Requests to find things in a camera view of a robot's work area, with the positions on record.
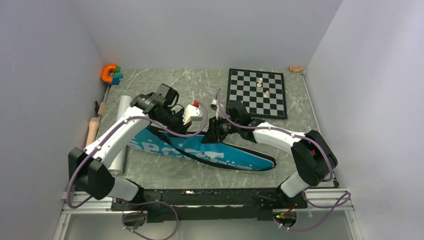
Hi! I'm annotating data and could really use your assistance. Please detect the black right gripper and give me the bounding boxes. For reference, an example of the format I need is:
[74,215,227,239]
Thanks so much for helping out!
[202,115,241,144]

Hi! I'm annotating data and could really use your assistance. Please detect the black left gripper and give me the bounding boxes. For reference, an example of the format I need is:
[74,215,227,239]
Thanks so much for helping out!
[156,107,193,140]

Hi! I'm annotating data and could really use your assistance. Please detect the blue racket bag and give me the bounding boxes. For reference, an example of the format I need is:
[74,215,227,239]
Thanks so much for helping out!
[128,126,277,172]

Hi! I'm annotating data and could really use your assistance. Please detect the white shuttlecock tube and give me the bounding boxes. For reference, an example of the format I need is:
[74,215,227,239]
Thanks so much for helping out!
[105,95,133,176]

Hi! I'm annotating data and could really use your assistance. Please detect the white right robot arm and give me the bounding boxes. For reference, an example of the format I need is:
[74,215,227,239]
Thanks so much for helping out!
[202,99,338,208]

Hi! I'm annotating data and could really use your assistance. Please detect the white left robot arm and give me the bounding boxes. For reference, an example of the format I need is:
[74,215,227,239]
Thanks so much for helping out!
[67,84,187,210]

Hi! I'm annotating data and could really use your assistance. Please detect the black white chessboard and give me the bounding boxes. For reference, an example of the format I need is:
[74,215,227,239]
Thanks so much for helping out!
[226,68,288,120]

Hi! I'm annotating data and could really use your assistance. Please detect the white chess piece upper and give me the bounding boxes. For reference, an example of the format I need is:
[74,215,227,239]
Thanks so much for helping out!
[256,78,263,88]

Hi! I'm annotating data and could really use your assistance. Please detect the teal blue toy blocks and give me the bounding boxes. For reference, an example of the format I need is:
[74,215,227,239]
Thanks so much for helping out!
[109,65,124,86]

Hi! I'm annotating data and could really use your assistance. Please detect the wooden rolling pin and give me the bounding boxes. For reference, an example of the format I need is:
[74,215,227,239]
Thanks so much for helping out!
[85,117,100,146]

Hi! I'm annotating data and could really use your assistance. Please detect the orange horseshoe magnet toy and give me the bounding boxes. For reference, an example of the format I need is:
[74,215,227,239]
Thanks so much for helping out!
[100,63,118,84]

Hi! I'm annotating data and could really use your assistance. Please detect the wooden arch block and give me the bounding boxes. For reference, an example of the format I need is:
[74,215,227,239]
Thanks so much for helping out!
[288,66,304,73]

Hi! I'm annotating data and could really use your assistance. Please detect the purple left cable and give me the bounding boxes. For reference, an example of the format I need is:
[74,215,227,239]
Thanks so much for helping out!
[66,100,210,240]

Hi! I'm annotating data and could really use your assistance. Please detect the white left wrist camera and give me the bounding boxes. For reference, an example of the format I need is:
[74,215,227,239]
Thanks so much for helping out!
[183,104,203,126]

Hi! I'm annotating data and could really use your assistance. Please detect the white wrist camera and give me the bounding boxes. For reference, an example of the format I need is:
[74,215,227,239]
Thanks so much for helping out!
[183,104,203,126]
[209,103,220,119]

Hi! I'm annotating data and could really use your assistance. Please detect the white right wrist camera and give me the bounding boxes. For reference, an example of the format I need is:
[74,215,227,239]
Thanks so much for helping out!
[209,103,220,119]

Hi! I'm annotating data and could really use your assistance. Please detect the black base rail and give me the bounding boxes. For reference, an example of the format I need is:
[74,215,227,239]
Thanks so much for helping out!
[110,187,308,223]

